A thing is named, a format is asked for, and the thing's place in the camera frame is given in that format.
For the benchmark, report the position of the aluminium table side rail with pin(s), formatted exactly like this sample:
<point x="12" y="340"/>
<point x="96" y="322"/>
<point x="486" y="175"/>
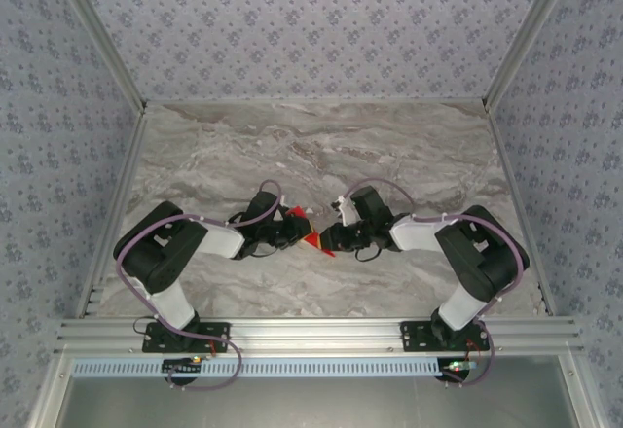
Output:
<point x="121" y="185"/>
<point x="501" y="155"/>

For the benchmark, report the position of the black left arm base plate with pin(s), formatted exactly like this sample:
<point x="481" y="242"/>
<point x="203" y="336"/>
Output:
<point x="219" y="338"/>

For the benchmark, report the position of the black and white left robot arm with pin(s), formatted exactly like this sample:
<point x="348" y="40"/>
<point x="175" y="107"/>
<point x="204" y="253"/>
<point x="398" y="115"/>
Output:
<point x="172" y="306"/>

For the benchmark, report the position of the thin aluminium table edge strip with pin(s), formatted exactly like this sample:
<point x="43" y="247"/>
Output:
<point x="316" y="101"/>

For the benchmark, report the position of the grey sheet metal panel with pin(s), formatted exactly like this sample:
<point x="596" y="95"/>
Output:
<point x="316" y="403"/>

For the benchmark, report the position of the wide aluminium mounting rail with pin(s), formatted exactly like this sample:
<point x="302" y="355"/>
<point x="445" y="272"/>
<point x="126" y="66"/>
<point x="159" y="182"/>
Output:
<point x="316" y="335"/>

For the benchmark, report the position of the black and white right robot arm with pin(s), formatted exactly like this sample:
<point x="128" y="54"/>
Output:
<point x="460" y="306"/>

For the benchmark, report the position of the black controller board with LED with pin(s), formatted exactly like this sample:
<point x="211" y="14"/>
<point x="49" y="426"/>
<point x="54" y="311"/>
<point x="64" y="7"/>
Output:
<point x="457" y="367"/>
<point x="182" y="366"/>

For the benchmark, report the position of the slanted aluminium frame post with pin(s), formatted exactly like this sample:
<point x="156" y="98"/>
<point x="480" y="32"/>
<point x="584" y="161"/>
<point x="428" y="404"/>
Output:
<point x="101" y="34"/>
<point x="526" y="34"/>

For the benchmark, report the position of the red paper sheet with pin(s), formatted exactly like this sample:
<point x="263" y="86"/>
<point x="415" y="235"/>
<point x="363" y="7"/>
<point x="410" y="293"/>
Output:
<point x="297" y="212"/>

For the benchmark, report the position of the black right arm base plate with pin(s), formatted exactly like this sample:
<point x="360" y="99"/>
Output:
<point x="414" y="338"/>

